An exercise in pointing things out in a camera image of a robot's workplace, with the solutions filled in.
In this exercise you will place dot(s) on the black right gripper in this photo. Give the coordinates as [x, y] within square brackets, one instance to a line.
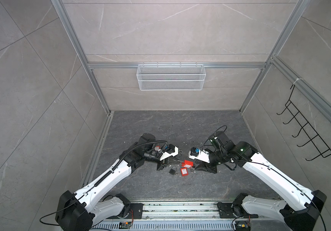
[205, 166]

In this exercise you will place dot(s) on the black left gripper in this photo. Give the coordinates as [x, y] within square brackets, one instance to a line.
[163, 163]

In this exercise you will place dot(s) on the small black padlock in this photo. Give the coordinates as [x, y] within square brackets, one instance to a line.
[173, 170]

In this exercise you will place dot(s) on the red padlock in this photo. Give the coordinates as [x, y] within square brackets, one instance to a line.
[187, 164]
[184, 171]

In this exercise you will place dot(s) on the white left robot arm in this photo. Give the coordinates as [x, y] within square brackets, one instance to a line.
[105, 184]

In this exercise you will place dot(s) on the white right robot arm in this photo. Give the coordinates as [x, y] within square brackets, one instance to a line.
[299, 207]

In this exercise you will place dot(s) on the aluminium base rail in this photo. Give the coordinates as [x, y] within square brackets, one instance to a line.
[186, 216]

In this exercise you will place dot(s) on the white wire mesh basket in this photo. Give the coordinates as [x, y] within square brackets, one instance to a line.
[171, 76]

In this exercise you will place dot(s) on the black wire hook rack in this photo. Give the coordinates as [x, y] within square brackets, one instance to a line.
[306, 128]

